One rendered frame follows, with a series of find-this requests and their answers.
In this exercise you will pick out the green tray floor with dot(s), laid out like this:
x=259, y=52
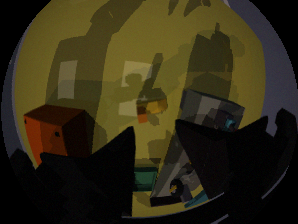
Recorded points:
x=143, y=180

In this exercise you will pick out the red-headed pin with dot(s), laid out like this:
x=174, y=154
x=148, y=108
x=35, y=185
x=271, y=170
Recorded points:
x=232, y=129

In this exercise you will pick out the green tray rim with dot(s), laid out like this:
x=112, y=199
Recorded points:
x=146, y=170

